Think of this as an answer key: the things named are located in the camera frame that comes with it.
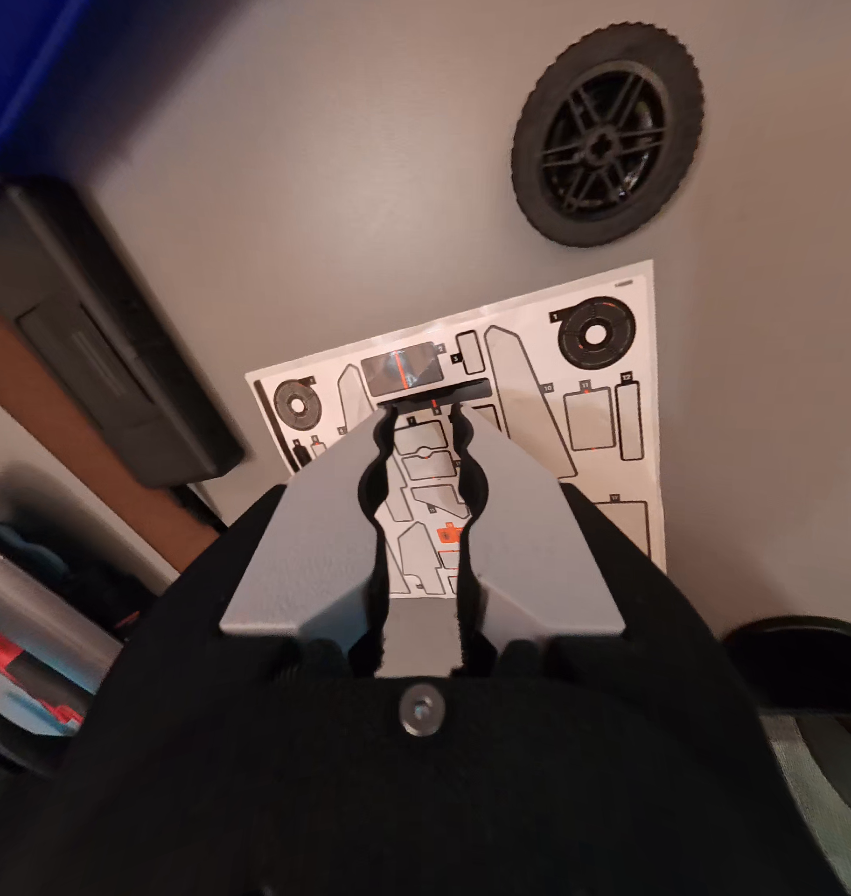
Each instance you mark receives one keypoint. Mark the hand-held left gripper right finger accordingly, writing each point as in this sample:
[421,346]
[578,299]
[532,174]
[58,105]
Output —
[544,560]

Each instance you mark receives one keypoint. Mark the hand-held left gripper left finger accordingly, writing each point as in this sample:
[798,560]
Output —
[299,560]

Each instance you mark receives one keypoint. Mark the black lego tyre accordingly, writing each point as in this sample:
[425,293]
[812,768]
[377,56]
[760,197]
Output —
[530,182]

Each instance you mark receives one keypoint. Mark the black office chair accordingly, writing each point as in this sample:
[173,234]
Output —
[796,658]

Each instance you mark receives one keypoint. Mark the tool tray with red tool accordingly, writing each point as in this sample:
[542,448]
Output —
[5,651]

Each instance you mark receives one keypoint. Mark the black rectangular block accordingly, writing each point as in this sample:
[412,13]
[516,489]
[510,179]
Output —
[82,315]

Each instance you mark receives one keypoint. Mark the blue plastic storage bin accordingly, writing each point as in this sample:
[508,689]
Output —
[19,70]

